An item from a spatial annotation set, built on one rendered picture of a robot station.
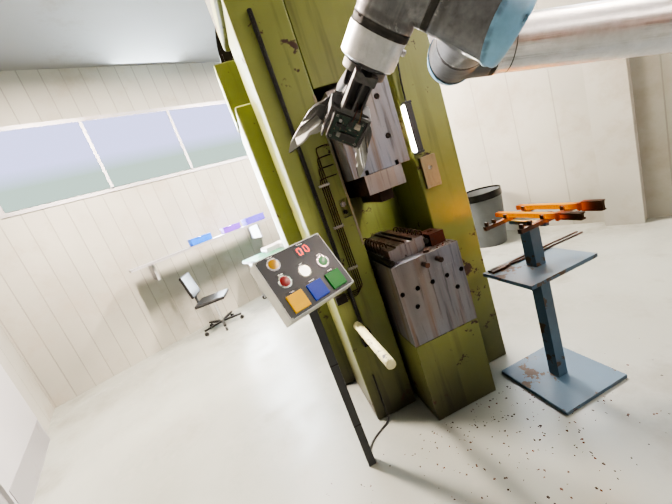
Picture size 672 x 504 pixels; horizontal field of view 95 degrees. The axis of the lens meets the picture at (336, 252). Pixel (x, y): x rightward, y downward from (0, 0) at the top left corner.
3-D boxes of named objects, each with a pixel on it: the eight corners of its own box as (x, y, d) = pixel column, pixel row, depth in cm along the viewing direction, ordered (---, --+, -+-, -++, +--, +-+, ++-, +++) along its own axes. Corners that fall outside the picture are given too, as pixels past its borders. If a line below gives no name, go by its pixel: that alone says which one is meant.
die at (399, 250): (426, 249, 158) (421, 233, 156) (391, 263, 154) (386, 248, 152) (391, 240, 198) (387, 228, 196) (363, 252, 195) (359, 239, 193)
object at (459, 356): (496, 390, 174) (477, 318, 164) (439, 421, 168) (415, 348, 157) (440, 347, 228) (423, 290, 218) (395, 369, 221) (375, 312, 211)
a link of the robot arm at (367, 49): (350, 11, 48) (405, 38, 50) (339, 46, 51) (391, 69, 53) (351, 22, 41) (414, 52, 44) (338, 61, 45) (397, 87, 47)
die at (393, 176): (406, 182, 150) (401, 163, 148) (370, 195, 147) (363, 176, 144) (375, 187, 190) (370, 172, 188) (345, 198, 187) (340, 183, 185)
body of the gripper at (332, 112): (317, 138, 52) (343, 62, 44) (320, 117, 58) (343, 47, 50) (358, 153, 54) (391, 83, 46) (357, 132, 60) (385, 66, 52)
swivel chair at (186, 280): (235, 313, 478) (211, 261, 459) (249, 318, 433) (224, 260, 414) (199, 333, 445) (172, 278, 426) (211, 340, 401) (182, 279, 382)
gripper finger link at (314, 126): (276, 151, 56) (317, 124, 52) (280, 137, 60) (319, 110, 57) (287, 164, 58) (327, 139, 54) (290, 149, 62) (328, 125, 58)
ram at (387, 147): (425, 154, 150) (402, 68, 142) (354, 180, 144) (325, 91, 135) (390, 165, 191) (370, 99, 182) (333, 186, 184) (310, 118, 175)
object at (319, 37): (389, 67, 154) (359, -40, 144) (313, 89, 147) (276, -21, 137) (360, 97, 196) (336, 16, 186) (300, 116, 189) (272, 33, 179)
